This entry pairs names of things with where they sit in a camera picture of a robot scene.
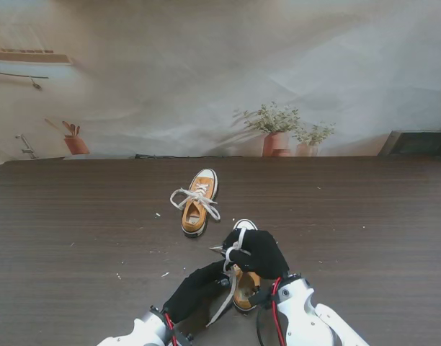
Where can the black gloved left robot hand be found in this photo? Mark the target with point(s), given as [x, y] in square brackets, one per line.
[191, 292]

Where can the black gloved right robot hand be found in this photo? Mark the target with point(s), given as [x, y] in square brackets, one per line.
[263, 256]

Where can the white shoelace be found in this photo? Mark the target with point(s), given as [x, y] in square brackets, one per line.
[231, 284]
[177, 205]

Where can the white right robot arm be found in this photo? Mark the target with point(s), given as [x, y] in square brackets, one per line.
[314, 317]

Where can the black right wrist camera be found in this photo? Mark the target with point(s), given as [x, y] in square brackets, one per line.
[262, 297]

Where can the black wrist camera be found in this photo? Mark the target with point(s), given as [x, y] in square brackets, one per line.
[186, 339]
[262, 297]

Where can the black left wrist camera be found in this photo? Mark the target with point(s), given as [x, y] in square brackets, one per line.
[186, 339]

